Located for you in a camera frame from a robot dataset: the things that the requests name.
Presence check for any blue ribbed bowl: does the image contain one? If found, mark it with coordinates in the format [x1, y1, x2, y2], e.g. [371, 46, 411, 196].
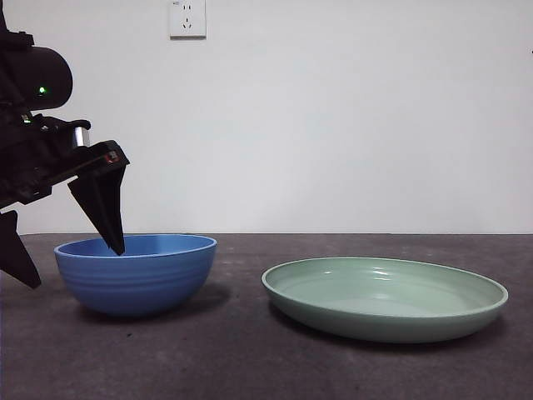
[53, 233, 219, 319]

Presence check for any pale green plate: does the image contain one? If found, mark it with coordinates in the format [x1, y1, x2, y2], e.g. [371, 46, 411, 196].
[261, 256, 510, 345]

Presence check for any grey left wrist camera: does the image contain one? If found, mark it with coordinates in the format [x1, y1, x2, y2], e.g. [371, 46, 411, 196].
[71, 124, 92, 149]

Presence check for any white wall socket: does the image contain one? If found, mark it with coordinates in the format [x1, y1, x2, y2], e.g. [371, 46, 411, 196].
[169, 0, 207, 41]

